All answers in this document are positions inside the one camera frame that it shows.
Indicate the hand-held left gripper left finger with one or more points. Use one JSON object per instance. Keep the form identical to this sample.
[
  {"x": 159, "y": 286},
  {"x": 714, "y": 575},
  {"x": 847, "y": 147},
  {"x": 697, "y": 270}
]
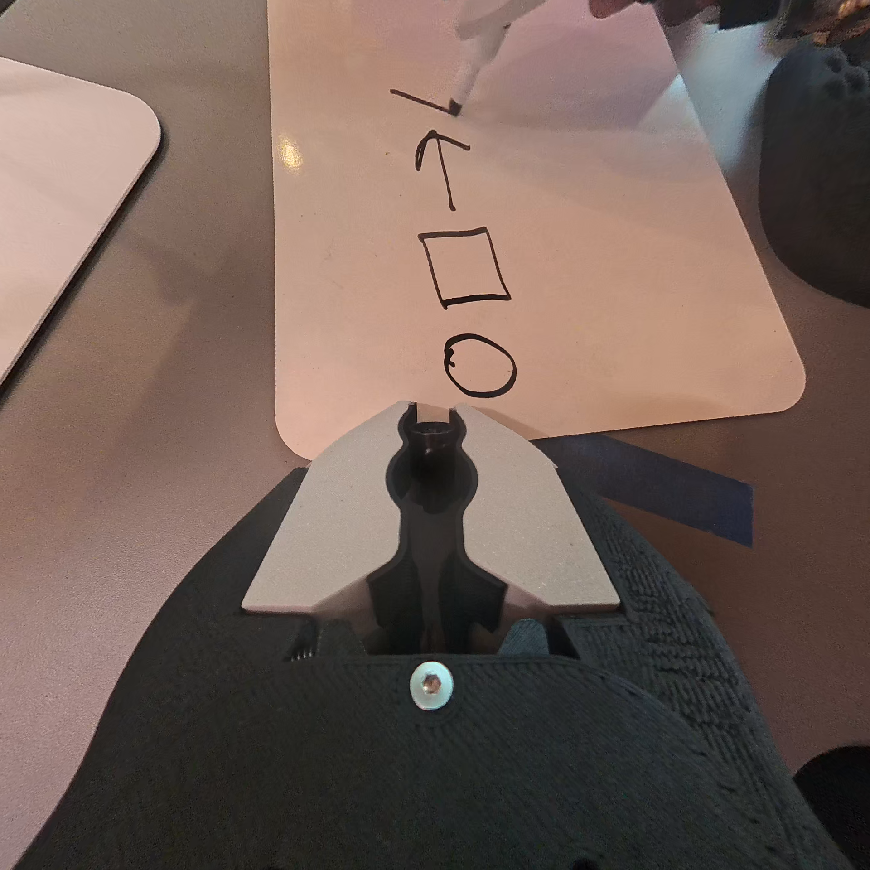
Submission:
[{"x": 326, "y": 537}]

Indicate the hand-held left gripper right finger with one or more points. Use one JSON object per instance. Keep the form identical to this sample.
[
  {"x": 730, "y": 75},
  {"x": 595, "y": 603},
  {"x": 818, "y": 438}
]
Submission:
[{"x": 537, "y": 537}]

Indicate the white whiteboard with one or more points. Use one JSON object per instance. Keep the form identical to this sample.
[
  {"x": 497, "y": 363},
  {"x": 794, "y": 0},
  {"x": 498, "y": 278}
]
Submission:
[{"x": 578, "y": 272}]

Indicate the black dry erase marker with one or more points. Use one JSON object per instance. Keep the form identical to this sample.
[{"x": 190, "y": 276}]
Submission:
[{"x": 476, "y": 54}]

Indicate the blue tape strip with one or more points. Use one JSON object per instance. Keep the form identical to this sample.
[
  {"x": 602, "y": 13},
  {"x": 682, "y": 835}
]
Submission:
[{"x": 666, "y": 486}]

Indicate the black textured cushion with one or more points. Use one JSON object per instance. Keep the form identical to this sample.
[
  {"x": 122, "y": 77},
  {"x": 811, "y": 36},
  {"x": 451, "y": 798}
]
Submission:
[{"x": 822, "y": 183}]

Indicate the white metal desk stand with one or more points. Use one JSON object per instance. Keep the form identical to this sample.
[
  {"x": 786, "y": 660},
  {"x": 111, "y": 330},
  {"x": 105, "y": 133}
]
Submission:
[{"x": 61, "y": 190}]

